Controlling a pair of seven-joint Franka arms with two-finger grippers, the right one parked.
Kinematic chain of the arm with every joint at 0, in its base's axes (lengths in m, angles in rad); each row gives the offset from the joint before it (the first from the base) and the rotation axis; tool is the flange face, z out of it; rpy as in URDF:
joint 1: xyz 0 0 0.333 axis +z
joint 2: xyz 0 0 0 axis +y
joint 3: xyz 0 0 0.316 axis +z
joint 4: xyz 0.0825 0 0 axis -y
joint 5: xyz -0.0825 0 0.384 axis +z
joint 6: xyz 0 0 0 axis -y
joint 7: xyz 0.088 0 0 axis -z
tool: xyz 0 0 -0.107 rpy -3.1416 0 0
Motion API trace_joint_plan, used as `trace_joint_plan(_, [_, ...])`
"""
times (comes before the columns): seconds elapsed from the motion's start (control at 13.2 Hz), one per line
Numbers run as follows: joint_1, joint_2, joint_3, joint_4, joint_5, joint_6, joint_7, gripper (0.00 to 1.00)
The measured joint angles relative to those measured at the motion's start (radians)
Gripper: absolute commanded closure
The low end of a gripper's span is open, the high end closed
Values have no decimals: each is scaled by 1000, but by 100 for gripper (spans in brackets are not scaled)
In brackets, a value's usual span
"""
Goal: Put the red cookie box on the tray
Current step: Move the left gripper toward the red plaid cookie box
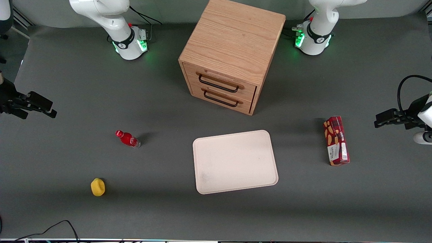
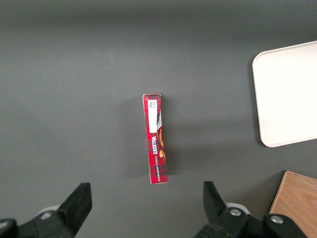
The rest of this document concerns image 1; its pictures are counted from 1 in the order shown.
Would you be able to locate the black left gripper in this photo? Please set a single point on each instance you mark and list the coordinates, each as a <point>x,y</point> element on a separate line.
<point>412,110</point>

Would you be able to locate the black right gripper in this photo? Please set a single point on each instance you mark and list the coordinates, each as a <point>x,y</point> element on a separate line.
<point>7,95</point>

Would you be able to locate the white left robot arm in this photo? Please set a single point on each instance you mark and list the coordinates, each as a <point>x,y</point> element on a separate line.
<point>315,37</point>

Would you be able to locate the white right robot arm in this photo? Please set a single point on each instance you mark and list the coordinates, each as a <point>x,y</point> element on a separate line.
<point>125,37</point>

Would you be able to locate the red cookie box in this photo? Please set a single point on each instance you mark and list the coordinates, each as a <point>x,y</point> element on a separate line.
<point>335,140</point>

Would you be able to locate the cream rectangular tray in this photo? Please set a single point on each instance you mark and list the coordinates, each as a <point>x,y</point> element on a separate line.
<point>234,162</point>

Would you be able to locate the small red bottle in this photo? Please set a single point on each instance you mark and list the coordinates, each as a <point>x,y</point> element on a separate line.
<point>128,138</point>

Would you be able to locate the yellow sponge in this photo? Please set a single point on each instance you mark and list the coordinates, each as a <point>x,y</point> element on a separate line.
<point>98,187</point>

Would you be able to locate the wooden drawer cabinet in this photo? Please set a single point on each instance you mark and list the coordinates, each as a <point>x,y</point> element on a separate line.
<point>233,37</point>

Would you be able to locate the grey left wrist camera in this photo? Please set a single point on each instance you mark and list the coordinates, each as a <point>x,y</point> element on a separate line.
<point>423,137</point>

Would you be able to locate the aluminium frame rail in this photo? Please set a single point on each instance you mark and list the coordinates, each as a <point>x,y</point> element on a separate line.
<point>23,17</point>
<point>427,6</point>

